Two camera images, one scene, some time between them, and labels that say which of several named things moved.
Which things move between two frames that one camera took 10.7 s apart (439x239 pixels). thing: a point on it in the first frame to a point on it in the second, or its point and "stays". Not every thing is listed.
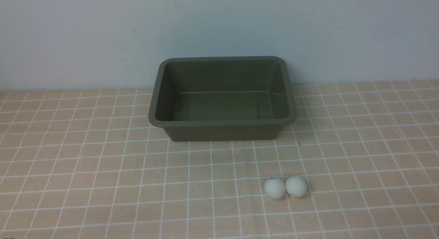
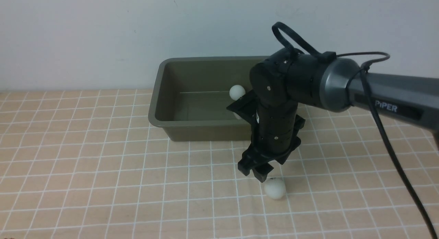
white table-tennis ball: [274, 188] stays
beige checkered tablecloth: [88, 164] stays
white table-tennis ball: [296, 187] to [236, 91]
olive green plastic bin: [222, 98] stays
